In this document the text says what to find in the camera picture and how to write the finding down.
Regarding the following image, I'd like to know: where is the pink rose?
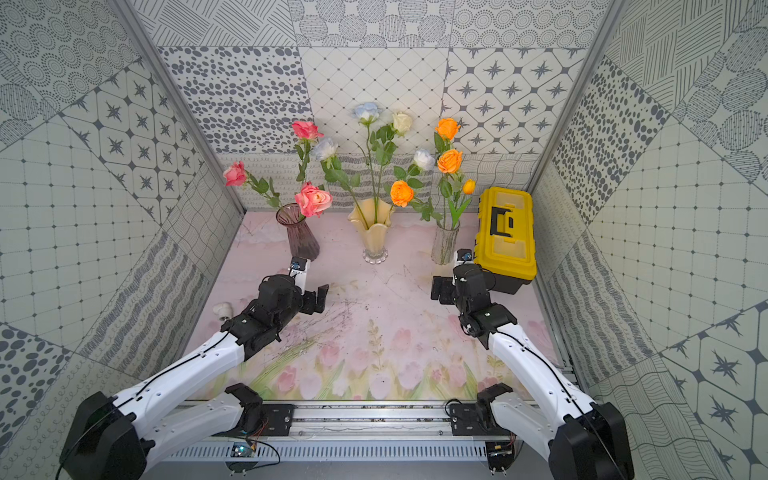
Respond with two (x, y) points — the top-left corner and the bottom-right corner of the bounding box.
(292, 121), (324, 182)
(295, 182), (333, 218)
(223, 161), (283, 210)

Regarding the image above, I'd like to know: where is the orange rose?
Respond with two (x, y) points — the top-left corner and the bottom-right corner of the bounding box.
(390, 178), (444, 226)
(433, 118), (460, 156)
(437, 149), (464, 230)

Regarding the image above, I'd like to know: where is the blue white rose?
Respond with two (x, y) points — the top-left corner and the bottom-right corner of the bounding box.
(310, 137), (370, 229)
(392, 150), (436, 199)
(354, 102), (389, 226)

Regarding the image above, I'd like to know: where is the orange tulip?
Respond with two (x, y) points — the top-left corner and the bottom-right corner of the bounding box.
(446, 179), (476, 230)

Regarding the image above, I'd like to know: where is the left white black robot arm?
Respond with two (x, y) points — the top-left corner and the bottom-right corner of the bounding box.
(58, 270), (329, 479)

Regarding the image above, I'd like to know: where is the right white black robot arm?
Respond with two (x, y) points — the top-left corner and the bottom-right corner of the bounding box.
(430, 262), (635, 479)

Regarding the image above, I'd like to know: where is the clear glass vase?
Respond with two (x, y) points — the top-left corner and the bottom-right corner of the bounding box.
(431, 219), (460, 265)

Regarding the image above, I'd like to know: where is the small white round object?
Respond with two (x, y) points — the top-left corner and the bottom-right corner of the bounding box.
(212, 302), (234, 322)

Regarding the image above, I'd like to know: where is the yellow black toolbox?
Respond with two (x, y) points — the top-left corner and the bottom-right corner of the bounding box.
(474, 187), (538, 295)

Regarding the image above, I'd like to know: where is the purple glass vase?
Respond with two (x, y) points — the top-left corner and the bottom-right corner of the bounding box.
(276, 203), (320, 261)

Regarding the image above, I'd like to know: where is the cream ruffled glass vase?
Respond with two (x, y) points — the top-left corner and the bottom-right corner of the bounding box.
(348, 198), (394, 265)

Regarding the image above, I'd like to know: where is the left circuit board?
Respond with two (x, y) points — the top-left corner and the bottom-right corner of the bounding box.
(225, 443), (259, 474)

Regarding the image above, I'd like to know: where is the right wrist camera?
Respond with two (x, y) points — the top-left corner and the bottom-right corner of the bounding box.
(454, 248), (474, 266)

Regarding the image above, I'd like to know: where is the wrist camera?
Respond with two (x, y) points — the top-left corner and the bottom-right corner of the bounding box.
(454, 248), (474, 266)
(288, 256), (311, 293)

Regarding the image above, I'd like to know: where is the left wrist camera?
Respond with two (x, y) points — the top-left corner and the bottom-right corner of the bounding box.
(288, 256), (311, 293)

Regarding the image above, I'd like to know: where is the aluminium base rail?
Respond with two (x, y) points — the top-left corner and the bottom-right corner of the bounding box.
(122, 398), (619, 445)

